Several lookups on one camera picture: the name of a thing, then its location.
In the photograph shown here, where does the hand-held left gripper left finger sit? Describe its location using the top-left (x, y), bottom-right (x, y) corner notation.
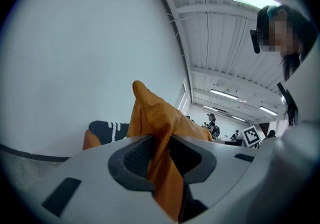
top-left (23, 134), bottom-right (176, 224)

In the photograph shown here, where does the large orange cushion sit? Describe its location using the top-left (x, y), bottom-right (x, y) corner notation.
top-left (126, 80), bottom-right (213, 223)

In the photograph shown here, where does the person's face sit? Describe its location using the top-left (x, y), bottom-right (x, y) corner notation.
top-left (259, 14), bottom-right (302, 58)

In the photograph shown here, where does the black head-worn camera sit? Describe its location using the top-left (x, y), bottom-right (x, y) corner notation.
top-left (249, 27), bottom-right (262, 55)

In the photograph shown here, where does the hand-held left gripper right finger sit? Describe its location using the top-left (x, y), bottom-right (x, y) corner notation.
top-left (168, 134), bottom-right (258, 223)

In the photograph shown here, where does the teal hair clip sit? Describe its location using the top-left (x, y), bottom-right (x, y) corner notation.
top-left (266, 5), bottom-right (279, 18)

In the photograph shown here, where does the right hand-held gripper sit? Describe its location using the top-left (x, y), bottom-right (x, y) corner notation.
top-left (241, 124), bottom-right (262, 148)

